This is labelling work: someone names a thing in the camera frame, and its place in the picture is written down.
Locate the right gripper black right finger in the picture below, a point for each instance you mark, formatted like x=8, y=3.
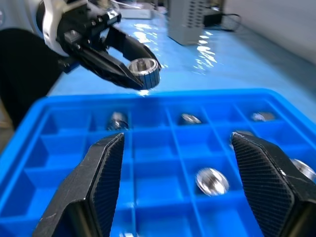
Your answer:
x=271, y=187

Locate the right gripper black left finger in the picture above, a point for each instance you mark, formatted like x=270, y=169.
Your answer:
x=74, y=197

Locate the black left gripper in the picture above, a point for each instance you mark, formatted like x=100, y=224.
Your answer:
x=84, y=27

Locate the blue compartment tray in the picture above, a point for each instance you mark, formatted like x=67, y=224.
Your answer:
x=158, y=158

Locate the ribbed metal roller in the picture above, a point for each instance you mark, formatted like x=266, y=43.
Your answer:
x=247, y=133
x=303, y=169
x=212, y=182
x=189, y=119
x=262, y=116
x=117, y=121

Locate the flat grey device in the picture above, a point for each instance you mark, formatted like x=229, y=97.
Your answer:
x=137, y=12

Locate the grey vented metal box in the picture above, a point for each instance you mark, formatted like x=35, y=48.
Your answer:
x=186, y=21

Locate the black power adapter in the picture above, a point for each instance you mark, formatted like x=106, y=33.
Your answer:
x=212, y=17

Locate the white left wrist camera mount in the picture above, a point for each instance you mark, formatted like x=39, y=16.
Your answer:
x=50, y=37

